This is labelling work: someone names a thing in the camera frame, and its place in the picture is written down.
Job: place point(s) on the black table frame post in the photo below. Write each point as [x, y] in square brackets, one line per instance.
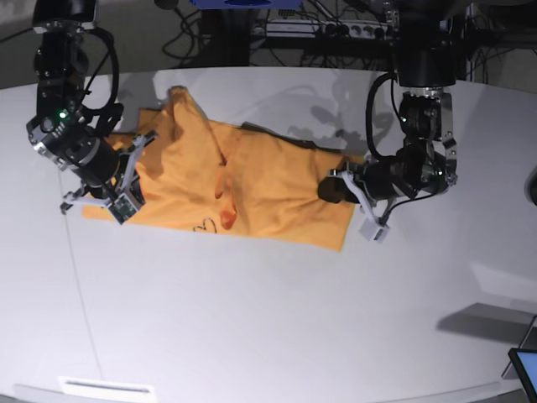
[229, 36]

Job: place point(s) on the white flat label strip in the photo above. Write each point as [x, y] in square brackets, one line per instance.
[64, 380]

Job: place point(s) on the grey tablet stand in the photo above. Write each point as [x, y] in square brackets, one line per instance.
[528, 341]

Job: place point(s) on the dark round object right edge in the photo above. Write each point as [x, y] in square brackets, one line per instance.
[530, 187]

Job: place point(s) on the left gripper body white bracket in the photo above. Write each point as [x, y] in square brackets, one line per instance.
[375, 181]

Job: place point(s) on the white power strip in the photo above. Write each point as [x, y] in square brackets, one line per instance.
[352, 29]

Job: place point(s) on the orange T-shirt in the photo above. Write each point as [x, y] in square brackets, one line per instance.
[205, 176]

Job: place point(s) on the tablet with blue screen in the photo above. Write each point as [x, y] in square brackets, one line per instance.
[524, 363]

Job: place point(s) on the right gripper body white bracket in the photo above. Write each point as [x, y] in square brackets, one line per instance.
[106, 172]

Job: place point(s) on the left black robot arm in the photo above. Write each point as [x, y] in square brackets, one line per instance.
[426, 166]

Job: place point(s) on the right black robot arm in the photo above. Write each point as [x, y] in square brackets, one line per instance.
[67, 132]

